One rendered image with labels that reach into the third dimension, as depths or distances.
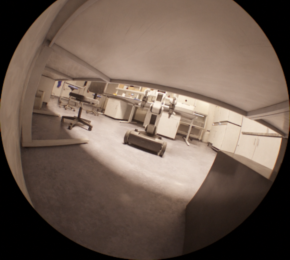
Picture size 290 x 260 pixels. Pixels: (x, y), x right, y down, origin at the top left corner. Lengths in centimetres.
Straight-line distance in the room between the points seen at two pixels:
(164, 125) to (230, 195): 267
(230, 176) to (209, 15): 47
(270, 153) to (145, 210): 183
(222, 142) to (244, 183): 294
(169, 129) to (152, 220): 257
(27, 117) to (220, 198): 103
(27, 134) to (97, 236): 70
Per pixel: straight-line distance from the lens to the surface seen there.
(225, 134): 325
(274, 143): 193
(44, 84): 279
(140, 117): 553
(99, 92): 165
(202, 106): 548
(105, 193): 58
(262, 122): 117
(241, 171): 34
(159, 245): 50
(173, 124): 283
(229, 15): 31
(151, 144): 125
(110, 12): 38
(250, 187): 31
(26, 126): 80
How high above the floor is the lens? 45
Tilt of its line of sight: 1 degrees up
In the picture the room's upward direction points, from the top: 17 degrees clockwise
